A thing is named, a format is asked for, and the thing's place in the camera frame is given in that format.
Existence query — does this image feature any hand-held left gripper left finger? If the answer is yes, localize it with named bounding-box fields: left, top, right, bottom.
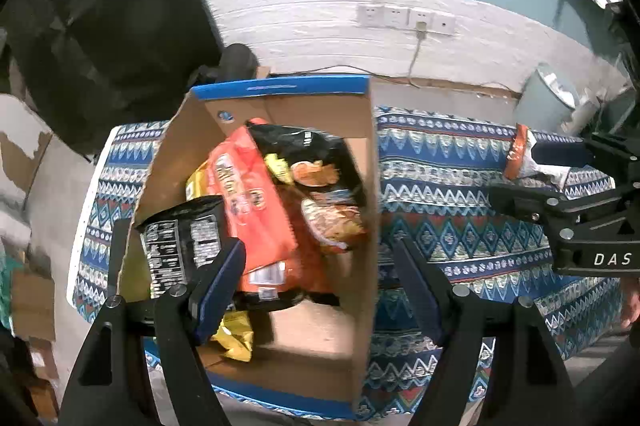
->
left=60, top=238, right=248, bottom=426

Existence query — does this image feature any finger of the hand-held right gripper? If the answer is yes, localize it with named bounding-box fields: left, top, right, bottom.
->
left=530, top=131, right=640, bottom=179
left=487, top=183, right=640, bottom=251

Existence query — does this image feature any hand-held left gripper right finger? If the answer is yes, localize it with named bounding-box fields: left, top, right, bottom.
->
left=392, top=237, right=576, bottom=426

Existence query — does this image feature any orange packet with silver back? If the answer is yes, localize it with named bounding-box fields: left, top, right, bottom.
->
left=502, top=123, right=573, bottom=191

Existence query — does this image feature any gold snack packet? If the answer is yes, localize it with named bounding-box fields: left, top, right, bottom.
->
left=210, top=308, right=256, bottom=363

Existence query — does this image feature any black packet with silver print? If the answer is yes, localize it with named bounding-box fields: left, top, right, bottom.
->
left=137, top=195, right=233, bottom=301

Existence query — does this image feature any large orange snack packet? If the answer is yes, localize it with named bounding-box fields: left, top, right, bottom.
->
left=205, top=126, right=301, bottom=301

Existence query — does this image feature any orange noodle packet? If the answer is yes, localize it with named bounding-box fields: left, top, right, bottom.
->
left=280, top=186, right=368, bottom=297

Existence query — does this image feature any cardboard box with blue outside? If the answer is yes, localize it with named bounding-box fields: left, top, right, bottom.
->
left=120, top=74, right=381, bottom=422

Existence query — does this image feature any person's right hand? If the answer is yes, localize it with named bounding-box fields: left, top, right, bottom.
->
left=620, top=291, right=640, bottom=329

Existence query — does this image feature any light blue waste bin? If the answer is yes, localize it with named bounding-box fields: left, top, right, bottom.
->
left=512, top=62, right=583, bottom=131

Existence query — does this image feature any blue patterned tablecloth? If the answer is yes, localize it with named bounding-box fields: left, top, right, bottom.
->
left=67, top=106, right=626, bottom=422

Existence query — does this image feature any yellow snack packet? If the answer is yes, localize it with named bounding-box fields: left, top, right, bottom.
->
left=185, top=158, right=216, bottom=201

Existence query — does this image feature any black packet with food picture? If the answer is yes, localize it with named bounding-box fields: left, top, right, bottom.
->
left=247, top=121, right=368, bottom=207

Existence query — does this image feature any flat cardboard piece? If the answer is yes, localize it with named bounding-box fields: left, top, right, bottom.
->
left=0, top=131, right=53, bottom=201
left=10, top=268, right=61, bottom=422

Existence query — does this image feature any white plastic sheet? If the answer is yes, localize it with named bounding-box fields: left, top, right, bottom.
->
left=0, top=96, right=51, bottom=231

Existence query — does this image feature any dark cloth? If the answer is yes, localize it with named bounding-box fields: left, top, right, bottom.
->
left=0, top=0, right=224, bottom=154

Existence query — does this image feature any grey plug with cable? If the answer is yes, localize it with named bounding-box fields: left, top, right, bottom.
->
left=406, top=22, right=428, bottom=81

